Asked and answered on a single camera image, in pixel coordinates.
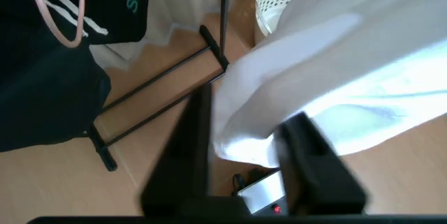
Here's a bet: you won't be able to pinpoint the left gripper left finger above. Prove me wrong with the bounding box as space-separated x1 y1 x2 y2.
139 83 214 217

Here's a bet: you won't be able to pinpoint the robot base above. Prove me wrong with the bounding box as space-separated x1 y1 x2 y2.
232 167 291 217

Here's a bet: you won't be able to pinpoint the black shorts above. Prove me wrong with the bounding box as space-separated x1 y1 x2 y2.
0 0 154 153

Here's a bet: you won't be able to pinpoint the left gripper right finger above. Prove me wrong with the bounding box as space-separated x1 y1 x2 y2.
274 111 367 216

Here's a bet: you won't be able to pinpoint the pink clothes hanger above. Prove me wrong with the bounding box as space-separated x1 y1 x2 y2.
26 0 88 49

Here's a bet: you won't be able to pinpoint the white printed shirt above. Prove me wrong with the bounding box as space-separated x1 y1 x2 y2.
211 0 447 169

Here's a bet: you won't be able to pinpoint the black clothes rack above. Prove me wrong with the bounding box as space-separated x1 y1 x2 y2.
85 0 232 172

